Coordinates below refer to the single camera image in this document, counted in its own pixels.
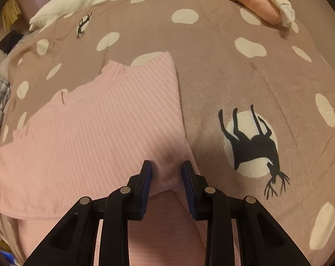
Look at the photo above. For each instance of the white goose plush toy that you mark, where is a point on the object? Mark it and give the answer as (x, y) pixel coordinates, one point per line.
(73, 2)

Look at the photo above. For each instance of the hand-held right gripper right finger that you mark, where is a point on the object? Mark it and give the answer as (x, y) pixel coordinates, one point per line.
(187, 189)

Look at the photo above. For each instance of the dotted deer print blanket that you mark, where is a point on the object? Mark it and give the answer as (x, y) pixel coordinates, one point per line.
(217, 74)

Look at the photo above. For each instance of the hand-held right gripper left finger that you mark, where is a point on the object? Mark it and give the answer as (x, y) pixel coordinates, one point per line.
(147, 183)

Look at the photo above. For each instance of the pink striped shirt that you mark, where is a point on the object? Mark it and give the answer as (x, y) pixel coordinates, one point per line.
(101, 130)

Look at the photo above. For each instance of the dark cloth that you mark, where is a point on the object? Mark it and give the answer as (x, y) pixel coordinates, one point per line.
(8, 41)

